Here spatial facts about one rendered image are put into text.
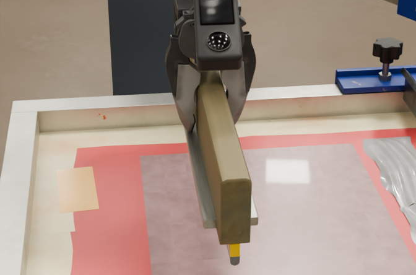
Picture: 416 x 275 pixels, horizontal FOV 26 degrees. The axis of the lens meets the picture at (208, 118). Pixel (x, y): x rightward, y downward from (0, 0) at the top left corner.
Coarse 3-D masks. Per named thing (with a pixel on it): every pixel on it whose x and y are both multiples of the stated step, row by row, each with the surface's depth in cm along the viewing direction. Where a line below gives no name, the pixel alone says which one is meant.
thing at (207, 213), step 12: (192, 144) 102; (192, 156) 100; (192, 168) 99; (204, 168) 98; (204, 180) 96; (204, 192) 94; (204, 204) 92; (252, 204) 92; (204, 216) 90; (252, 216) 90; (204, 228) 90
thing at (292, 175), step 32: (96, 160) 123; (128, 160) 123; (160, 160) 123; (256, 160) 123; (288, 160) 123; (320, 160) 123; (352, 160) 123; (128, 192) 116; (160, 192) 116; (192, 192) 116; (256, 192) 116; (288, 192) 116; (320, 192) 116; (352, 192) 116; (384, 192) 116; (96, 224) 110; (128, 224) 110; (160, 224) 110
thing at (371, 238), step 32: (192, 224) 110; (288, 224) 110; (320, 224) 110; (352, 224) 110; (384, 224) 110; (96, 256) 104; (128, 256) 104; (160, 256) 104; (192, 256) 104; (224, 256) 104; (256, 256) 104; (288, 256) 104; (320, 256) 104; (352, 256) 104; (384, 256) 104
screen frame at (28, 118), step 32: (128, 96) 133; (160, 96) 133; (256, 96) 133; (288, 96) 133; (320, 96) 133; (352, 96) 133; (384, 96) 134; (32, 128) 124; (64, 128) 130; (96, 128) 131; (32, 160) 117; (0, 192) 110; (32, 192) 114; (0, 224) 104; (0, 256) 98
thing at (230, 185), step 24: (216, 72) 104; (216, 96) 99; (216, 120) 94; (216, 144) 90; (240, 144) 91; (216, 168) 87; (240, 168) 86; (216, 192) 88; (240, 192) 85; (216, 216) 89; (240, 216) 86; (240, 240) 87
